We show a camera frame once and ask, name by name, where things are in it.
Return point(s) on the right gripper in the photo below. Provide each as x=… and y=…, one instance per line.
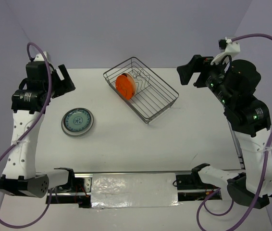
x=198, y=63

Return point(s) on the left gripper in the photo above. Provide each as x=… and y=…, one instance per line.
x=66, y=85

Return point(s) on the orange plastic plate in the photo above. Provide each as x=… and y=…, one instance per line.
x=123, y=86

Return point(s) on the beige plate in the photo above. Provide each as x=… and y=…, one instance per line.
x=131, y=80

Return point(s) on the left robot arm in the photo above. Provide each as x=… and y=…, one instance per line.
x=19, y=177

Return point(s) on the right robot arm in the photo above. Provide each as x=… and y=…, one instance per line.
x=251, y=123

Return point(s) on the silver foil tape strip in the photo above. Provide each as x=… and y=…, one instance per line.
x=133, y=190

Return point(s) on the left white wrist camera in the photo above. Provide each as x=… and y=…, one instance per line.
x=40, y=57

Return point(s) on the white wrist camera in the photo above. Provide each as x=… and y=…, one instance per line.
x=229, y=49
x=40, y=57

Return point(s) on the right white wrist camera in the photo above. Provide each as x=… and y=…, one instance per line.
x=229, y=49

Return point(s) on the grey wire dish rack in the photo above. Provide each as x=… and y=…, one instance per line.
x=153, y=95

